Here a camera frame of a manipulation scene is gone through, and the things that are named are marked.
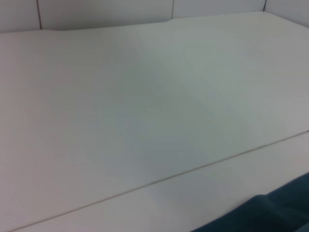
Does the teal T-shirt with FREE print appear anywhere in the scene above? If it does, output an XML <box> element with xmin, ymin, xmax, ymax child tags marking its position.
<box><xmin>192</xmin><ymin>171</ymin><xmax>309</xmax><ymax>232</ymax></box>

